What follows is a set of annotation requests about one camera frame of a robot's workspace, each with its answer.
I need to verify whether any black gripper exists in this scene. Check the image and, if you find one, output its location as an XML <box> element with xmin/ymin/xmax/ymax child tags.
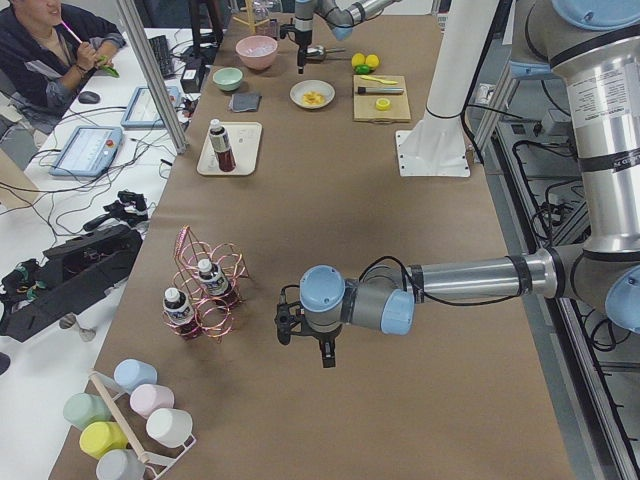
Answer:
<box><xmin>294</xmin><ymin>29</ymin><xmax>313</xmax><ymax>74</ymax></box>
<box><xmin>297</xmin><ymin>319</ymin><xmax>343</xmax><ymax>368</ymax></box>

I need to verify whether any braided glazed donut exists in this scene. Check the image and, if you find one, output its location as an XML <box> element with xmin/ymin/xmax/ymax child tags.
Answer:
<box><xmin>301</xmin><ymin>91</ymin><xmax>326</xmax><ymax>108</ymax></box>

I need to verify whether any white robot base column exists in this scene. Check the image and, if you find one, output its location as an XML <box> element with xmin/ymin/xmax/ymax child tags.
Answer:
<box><xmin>396</xmin><ymin>0</ymin><xmax>499</xmax><ymax>177</ymax></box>

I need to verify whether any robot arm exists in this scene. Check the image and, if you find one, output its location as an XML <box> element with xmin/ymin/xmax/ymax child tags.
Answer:
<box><xmin>275</xmin><ymin>1</ymin><xmax>639</xmax><ymax>368</ymax></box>
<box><xmin>288</xmin><ymin>0</ymin><xmax>395</xmax><ymax>74</ymax></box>

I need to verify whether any cream rabbit tray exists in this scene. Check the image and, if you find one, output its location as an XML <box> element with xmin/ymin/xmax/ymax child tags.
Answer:
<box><xmin>196</xmin><ymin>122</ymin><xmax>263</xmax><ymax>176</ymax></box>

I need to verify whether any dark drink bottle on tray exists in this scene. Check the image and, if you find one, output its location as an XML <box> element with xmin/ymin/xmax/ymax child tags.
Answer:
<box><xmin>209</xmin><ymin>118</ymin><xmax>236</xmax><ymax>173</ymax></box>

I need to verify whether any metal scoop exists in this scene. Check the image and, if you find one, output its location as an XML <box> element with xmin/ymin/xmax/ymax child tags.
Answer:
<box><xmin>306</xmin><ymin>45</ymin><xmax>346</xmax><ymax>62</ymax></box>

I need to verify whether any white round plate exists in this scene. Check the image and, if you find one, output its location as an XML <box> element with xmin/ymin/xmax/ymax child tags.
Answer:
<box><xmin>289</xmin><ymin>80</ymin><xmax>335</xmax><ymax>109</ymax></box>

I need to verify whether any pink bowl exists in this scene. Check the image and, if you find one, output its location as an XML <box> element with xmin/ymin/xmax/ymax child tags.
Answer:
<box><xmin>235</xmin><ymin>35</ymin><xmax>278</xmax><ymax>71</ymax></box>

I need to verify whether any upper whole lemon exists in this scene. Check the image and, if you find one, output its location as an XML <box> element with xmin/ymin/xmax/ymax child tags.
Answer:
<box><xmin>351</xmin><ymin>52</ymin><xmax>366</xmax><ymax>69</ymax></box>

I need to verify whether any whole lemon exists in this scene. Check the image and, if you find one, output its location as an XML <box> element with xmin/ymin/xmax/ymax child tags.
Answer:
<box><xmin>365</xmin><ymin>54</ymin><xmax>380</xmax><ymax>71</ymax></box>
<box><xmin>351</xmin><ymin>52</ymin><xmax>366</xmax><ymax>69</ymax></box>

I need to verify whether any green lime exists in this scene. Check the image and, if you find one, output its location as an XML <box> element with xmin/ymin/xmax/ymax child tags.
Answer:
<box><xmin>354</xmin><ymin>64</ymin><xmax>371</xmax><ymax>75</ymax></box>

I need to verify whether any yellow plastic knife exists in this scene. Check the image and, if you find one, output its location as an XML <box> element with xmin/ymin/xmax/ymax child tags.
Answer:
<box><xmin>359</xmin><ymin>75</ymin><xmax>398</xmax><ymax>85</ymax></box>

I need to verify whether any steel cylinder black cap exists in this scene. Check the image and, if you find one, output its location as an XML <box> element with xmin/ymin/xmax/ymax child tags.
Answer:
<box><xmin>355</xmin><ymin>86</ymin><xmax>405</xmax><ymax>95</ymax></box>

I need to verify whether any lower whole lemon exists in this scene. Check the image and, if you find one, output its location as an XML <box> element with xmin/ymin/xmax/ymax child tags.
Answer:
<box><xmin>365</xmin><ymin>54</ymin><xmax>380</xmax><ymax>71</ymax></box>

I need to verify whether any green bowl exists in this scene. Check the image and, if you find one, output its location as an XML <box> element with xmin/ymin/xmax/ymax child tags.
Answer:
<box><xmin>212</xmin><ymin>67</ymin><xmax>244</xmax><ymax>92</ymax></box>

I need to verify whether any grey folded cloth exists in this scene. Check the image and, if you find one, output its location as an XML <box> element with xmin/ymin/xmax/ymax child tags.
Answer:
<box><xmin>229</xmin><ymin>92</ymin><xmax>262</xmax><ymax>113</ymax></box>

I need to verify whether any bamboo cutting board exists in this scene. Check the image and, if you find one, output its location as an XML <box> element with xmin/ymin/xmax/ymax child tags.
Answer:
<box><xmin>353</xmin><ymin>75</ymin><xmax>411</xmax><ymax>123</ymax></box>

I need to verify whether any half lemon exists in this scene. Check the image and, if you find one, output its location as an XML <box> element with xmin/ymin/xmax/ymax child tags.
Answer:
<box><xmin>375</xmin><ymin>98</ymin><xmax>391</xmax><ymax>111</ymax></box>

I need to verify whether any black power adapter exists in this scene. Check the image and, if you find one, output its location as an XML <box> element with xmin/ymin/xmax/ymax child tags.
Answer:
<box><xmin>180</xmin><ymin>57</ymin><xmax>208</xmax><ymax>93</ymax></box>

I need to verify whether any upper bottle in rack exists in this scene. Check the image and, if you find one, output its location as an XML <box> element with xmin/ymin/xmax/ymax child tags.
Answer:
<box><xmin>197</xmin><ymin>258</ymin><xmax>236</xmax><ymax>306</ymax></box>

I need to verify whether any bottle in rack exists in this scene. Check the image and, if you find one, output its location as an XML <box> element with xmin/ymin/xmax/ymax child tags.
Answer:
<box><xmin>197</xmin><ymin>258</ymin><xmax>236</xmax><ymax>306</ymax></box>
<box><xmin>163</xmin><ymin>287</ymin><xmax>201</xmax><ymax>340</ymax></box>

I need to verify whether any black keyboard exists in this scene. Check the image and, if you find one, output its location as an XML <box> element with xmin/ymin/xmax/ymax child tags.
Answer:
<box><xmin>148</xmin><ymin>35</ymin><xmax>175</xmax><ymax>78</ymax></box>

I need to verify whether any lower bottle in rack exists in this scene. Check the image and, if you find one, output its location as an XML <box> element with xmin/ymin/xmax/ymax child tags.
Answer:
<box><xmin>163</xmin><ymin>287</ymin><xmax>201</xmax><ymax>340</ymax></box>

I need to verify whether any far teach pendant tablet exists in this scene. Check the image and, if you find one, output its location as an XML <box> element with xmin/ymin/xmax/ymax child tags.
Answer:
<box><xmin>120</xmin><ymin>86</ymin><xmax>164</xmax><ymax>129</ymax></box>

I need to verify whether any teach pendant tablet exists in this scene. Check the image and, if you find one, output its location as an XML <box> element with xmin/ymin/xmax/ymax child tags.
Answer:
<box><xmin>49</xmin><ymin>126</ymin><xmax>123</xmax><ymax>178</ymax></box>
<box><xmin>120</xmin><ymin>86</ymin><xmax>164</xmax><ymax>129</ymax></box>

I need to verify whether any white cup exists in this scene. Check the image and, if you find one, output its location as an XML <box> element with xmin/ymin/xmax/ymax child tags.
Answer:
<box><xmin>146</xmin><ymin>408</ymin><xmax>193</xmax><ymax>448</ymax></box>

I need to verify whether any pink cup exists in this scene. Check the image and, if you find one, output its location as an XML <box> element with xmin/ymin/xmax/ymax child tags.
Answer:
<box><xmin>129</xmin><ymin>384</ymin><xmax>175</xmax><ymax>419</ymax></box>

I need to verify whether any blue cup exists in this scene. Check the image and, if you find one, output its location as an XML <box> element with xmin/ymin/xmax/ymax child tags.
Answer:
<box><xmin>114</xmin><ymin>358</ymin><xmax>158</xmax><ymax>393</ymax></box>

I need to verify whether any computer mouse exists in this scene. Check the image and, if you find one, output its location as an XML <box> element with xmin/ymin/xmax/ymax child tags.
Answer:
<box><xmin>77</xmin><ymin>91</ymin><xmax>101</xmax><ymax>105</ymax></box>

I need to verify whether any white wooden cup rack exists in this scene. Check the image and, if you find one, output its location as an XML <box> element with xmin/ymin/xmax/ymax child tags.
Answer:
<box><xmin>88</xmin><ymin>370</ymin><xmax>197</xmax><ymax>479</ymax></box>

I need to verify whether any black handheld controller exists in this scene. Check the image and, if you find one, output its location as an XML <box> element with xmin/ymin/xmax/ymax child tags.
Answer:
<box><xmin>83</xmin><ymin>190</ymin><xmax>149</xmax><ymax>232</ymax></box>

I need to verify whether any near teach pendant tablet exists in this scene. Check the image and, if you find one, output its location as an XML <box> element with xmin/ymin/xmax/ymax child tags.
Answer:
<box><xmin>49</xmin><ymin>126</ymin><xmax>123</xmax><ymax>178</ymax></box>

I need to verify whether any grey cup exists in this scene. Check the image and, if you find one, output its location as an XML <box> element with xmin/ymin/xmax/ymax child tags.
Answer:
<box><xmin>96</xmin><ymin>449</ymin><xmax>145</xmax><ymax>480</ymax></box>

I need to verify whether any yellow cup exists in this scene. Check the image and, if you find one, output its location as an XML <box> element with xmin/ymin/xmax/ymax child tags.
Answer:
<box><xmin>79</xmin><ymin>421</ymin><xmax>128</xmax><ymax>460</ymax></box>

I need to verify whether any seated person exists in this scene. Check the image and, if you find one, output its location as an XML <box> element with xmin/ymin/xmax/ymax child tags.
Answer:
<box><xmin>1</xmin><ymin>1</ymin><xmax>126</xmax><ymax>134</ymax></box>

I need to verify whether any green cup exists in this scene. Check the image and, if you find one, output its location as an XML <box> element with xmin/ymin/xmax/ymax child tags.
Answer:
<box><xmin>63</xmin><ymin>393</ymin><xmax>112</xmax><ymax>430</ymax></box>

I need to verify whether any copper wire bottle rack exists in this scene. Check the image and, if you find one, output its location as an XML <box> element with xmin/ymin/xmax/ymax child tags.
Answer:
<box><xmin>163</xmin><ymin>225</ymin><xmax>249</xmax><ymax>342</ymax></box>

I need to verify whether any aluminium frame post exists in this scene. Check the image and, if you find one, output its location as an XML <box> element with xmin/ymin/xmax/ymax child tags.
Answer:
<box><xmin>116</xmin><ymin>0</ymin><xmax>187</xmax><ymax>154</ymax></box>

